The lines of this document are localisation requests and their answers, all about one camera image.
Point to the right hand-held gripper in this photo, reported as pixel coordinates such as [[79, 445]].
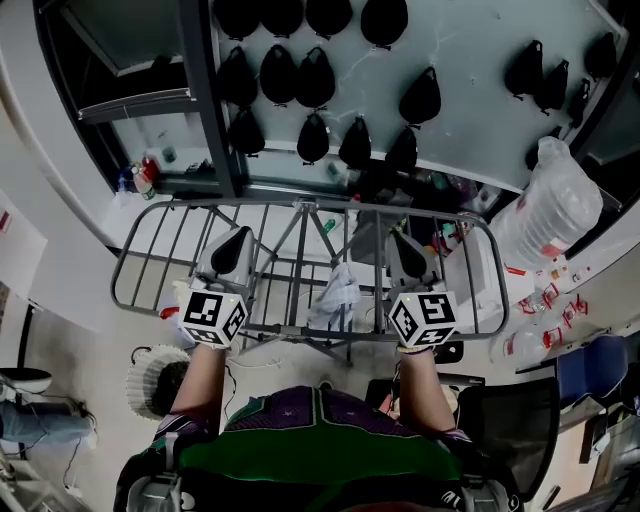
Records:
[[425, 320]]

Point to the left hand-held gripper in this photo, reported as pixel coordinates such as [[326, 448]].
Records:
[[210, 315]]

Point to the grey metal drying rack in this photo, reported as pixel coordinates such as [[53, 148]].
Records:
[[378, 280]]

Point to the white red-print clothes item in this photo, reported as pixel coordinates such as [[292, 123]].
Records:
[[182, 295]]

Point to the white checked clothes item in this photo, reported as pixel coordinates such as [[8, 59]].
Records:
[[337, 295]]

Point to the person's left forearm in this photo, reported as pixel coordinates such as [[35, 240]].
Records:
[[200, 385]]

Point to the person's right forearm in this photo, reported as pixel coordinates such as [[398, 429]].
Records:
[[425, 395]]

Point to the white water dispenser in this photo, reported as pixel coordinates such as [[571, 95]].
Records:
[[480, 285]]

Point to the clear bottle green label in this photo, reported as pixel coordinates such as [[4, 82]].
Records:
[[144, 187]]

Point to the red drink bottle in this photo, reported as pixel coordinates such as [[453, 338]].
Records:
[[151, 167]]

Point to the green cup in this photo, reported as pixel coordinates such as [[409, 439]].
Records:
[[169, 155]]

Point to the blue spray bottle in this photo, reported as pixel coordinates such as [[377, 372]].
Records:
[[124, 182]]

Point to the clear jug red label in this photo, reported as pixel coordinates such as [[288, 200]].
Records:
[[567, 320], [520, 345]]

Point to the white woven laundry basket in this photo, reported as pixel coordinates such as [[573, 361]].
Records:
[[142, 380]]

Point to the black mesh office chair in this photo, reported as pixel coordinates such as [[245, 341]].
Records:
[[510, 430]]

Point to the group of black caps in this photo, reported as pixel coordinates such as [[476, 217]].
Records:
[[280, 75]]

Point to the white cap display board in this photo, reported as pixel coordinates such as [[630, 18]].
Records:
[[475, 75]]

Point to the person's green purple jersey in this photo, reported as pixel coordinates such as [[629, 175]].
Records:
[[320, 460]]

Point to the red book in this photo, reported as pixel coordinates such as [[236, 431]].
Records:
[[4, 222]]

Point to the white round floor appliance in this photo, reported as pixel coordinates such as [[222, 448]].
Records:
[[25, 382]]

